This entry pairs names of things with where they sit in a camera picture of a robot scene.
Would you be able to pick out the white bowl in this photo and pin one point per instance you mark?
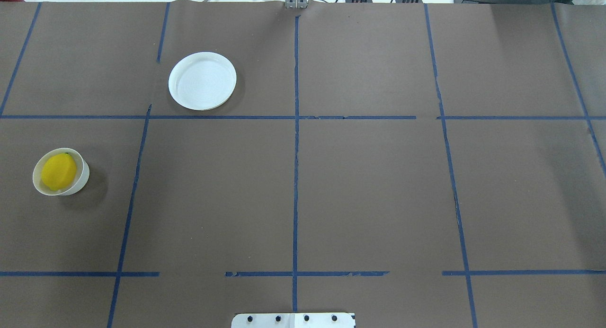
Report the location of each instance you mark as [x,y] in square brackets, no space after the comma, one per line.
[79,182]

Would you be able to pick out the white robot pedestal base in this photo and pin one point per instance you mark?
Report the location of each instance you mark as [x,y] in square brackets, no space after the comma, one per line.
[294,320]

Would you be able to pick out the white round plate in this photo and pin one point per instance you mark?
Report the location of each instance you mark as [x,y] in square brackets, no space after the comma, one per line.
[202,81]

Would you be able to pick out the brown paper table cover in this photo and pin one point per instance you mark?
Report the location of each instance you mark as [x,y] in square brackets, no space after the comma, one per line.
[424,166]

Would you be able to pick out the yellow lemon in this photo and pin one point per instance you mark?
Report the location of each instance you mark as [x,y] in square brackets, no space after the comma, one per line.
[59,172]

